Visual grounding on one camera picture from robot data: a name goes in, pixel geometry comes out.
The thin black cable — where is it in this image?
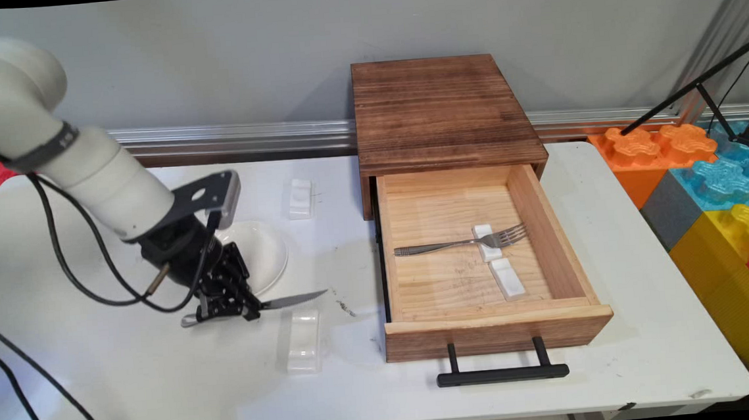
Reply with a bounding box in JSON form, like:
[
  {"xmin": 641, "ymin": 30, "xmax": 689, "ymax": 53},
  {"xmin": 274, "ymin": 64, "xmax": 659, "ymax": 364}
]
[{"xmin": 0, "ymin": 161, "xmax": 231, "ymax": 420}]

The black tripod stand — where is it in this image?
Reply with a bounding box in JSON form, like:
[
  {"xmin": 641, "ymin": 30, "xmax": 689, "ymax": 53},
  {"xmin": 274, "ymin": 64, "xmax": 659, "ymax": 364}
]
[{"xmin": 614, "ymin": 32, "xmax": 749, "ymax": 158}]

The blue giant building block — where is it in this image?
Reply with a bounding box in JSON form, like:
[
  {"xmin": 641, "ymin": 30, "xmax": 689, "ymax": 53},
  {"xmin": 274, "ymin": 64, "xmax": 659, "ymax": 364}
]
[{"xmin": 665, "ymin": 119, "xmax": 749, "ymax": 216}]

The light wooden drawer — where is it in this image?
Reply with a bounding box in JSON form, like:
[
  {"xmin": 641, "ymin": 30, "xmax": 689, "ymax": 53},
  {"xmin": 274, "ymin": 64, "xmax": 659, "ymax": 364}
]
[{"xmin": 372, "ymin": 158, "xmax": 617, "ymax": 364}]

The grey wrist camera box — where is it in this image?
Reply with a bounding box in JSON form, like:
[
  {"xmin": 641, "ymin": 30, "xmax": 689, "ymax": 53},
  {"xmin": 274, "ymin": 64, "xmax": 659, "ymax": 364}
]
[{"xmin": 168, "ymin": 170, "xmax": 245, "ymax": 235}]

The black drawer handle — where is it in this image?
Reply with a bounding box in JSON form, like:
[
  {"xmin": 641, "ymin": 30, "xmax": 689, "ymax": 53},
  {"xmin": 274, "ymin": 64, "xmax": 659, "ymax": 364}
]
[{"xmin": 434, "ymin": 334, "xmax": 571, "ymax": 388}]

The orange giant building block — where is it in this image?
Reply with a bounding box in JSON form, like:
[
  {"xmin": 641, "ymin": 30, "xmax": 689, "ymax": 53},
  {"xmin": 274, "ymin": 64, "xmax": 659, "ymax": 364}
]
[{"xmin": 588, "ymin": 120, "xmax": 722, "ymax": 212}]

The aluminium wall rail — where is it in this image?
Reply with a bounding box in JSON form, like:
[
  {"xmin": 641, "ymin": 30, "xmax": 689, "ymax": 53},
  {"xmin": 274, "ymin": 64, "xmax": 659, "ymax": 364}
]
[{"xmin": 0, "ymin": 83, "xmax": 749, "ymax": 175}]

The grey giant building block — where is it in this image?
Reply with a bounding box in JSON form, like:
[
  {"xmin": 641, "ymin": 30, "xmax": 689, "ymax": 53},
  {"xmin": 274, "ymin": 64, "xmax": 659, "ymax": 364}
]
[{"xmin": 637, "ymin": 168, "xmax": 708, "ymax": 254}]

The silver table knife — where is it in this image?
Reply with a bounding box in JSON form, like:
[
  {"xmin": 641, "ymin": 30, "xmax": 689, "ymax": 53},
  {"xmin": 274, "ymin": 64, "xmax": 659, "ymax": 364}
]
[{"xmin": 180, "ymin": 289, "xmax": 330, "ymax": 328}]

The translucent white cutlery rest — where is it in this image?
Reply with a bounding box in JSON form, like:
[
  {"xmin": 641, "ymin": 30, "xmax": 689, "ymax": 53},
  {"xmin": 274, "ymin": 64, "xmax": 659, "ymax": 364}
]
[{"xmin": 282, "ymin": 308, "xmax": 325, "ymax": 376}]

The white round plate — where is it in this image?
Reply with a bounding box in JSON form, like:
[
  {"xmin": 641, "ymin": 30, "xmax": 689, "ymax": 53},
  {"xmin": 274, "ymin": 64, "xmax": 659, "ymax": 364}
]
[{"xmin": 214, "ymin": 218, "xmax": 292, "ymax": 300}]

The dark wooden drawer cabinet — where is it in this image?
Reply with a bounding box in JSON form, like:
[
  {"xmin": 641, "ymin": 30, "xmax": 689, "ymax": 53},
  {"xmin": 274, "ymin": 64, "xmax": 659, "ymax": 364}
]
[{"xmin": 350, "ymin": 50, "xmax": 553, "ymax": 222}]

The silver fork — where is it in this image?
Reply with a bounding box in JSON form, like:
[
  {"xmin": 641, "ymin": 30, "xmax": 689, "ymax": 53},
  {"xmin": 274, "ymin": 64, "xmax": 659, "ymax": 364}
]
[{"xmin": 393, "ymin": 223, "xmax": 529, "ymax": 258}]

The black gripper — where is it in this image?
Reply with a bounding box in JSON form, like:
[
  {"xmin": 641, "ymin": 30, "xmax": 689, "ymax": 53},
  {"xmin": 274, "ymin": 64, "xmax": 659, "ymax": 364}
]
[{"xmin": 138, "ymin": 212, "xmax": 264, "ymax": 329}]

